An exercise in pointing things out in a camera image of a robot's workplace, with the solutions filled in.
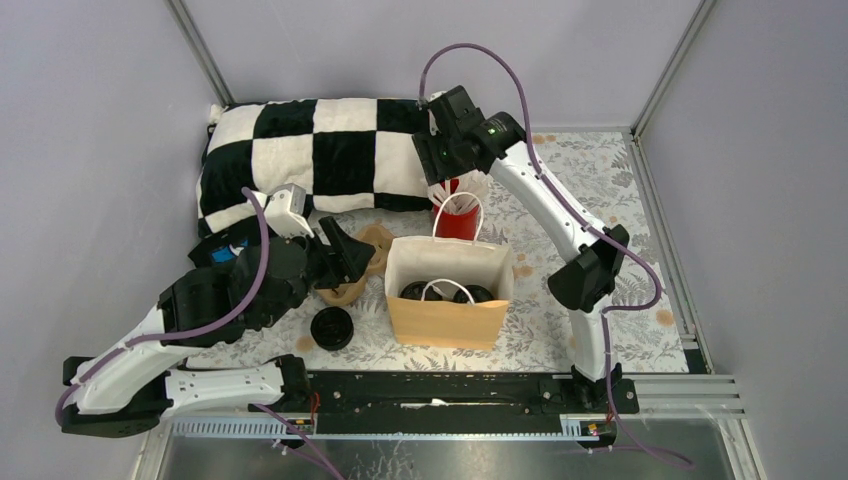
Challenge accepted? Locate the brown paper bag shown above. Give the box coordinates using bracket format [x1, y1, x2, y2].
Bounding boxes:
[384, 231, 514, 351]

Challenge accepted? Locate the black white checkered pillow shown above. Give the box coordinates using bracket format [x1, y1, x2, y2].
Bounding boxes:
[196, 98, 433, 238]

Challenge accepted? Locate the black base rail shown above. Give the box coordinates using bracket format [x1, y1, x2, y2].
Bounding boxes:
[268, 370, 640, 435]

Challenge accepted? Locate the floral table mat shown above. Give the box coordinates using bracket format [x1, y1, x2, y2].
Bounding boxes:
[187, 133, 688, 373]

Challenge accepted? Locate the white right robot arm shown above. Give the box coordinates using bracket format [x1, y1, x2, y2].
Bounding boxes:
[413, 86, 629, 412]

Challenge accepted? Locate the brown cardboard cup carrier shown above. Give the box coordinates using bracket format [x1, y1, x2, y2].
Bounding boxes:
[314, 223, 397, 308]

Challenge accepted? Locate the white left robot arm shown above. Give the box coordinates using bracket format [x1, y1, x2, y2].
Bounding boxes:
[55, 190, 375, 438]

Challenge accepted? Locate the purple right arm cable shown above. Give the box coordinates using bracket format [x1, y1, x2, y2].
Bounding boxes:
[417, 42, 697, 473]

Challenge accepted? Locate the black paper coffee cup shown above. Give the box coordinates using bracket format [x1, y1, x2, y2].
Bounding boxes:
[398, 281, 443, 301]

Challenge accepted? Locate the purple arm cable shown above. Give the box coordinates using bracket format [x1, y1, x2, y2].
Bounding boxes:
[54, 186, 346, 480]
[417, 42, 697, 473]

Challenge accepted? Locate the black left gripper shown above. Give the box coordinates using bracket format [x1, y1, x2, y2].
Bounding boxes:
[260, 216, 379, 329]

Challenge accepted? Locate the stack of black lids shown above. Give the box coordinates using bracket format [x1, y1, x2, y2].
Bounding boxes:
[310, 306, 354, 351]

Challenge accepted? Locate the red cup holder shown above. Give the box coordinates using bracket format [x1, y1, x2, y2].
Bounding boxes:
[432, 197, 481, 240]

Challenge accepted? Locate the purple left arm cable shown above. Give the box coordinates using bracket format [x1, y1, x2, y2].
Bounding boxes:
[54, 186, 346, 480]

